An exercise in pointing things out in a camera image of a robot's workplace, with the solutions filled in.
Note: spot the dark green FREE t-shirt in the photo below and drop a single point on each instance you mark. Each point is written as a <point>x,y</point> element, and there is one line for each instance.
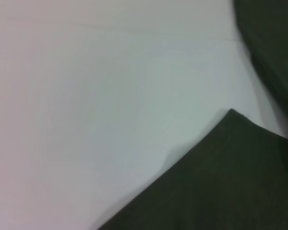
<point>218,179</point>

